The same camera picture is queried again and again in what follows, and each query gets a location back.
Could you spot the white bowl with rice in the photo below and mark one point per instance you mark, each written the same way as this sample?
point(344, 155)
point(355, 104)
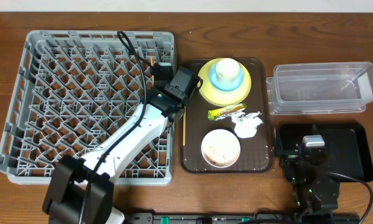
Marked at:
point(220, 148)

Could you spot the yellow plate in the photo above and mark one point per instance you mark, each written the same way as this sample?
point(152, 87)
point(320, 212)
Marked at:
point(223, 98)

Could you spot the grey plastic dishwasher rack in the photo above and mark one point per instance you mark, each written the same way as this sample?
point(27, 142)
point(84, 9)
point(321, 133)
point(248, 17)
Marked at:
point(73, 89)

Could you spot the white tissue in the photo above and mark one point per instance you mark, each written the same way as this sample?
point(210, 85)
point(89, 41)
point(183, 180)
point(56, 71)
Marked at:
point(246, 124)

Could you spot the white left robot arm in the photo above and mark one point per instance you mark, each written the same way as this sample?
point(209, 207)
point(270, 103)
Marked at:
point(81, 190)

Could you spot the white cup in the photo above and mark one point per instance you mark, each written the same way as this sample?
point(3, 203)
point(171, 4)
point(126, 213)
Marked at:
point(227, 69)

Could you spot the black tray bin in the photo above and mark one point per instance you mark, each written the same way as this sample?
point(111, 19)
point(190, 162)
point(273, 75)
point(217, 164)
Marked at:
point(345, 151)

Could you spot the clear plastic bin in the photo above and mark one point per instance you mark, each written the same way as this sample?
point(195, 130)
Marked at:
point(320, 88)

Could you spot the light blue bowl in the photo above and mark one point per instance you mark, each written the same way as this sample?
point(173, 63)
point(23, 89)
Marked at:
point(221, 85)

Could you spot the yellow green snack wrapper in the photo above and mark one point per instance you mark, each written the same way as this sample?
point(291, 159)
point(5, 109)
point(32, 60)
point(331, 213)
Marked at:
point(221, 113)

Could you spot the dark brown serving tray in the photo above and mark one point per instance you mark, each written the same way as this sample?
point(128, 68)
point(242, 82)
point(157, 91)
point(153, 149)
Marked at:
point(256, 153)

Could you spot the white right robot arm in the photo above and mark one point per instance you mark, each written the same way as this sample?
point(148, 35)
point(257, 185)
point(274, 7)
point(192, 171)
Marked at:
point(315, 192)

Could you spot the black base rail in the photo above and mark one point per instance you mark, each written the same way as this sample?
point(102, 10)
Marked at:
point(149, 218)

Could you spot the wooden chopstick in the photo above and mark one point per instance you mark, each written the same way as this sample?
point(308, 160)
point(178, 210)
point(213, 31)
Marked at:
point(152, 75)
point(184, 130)

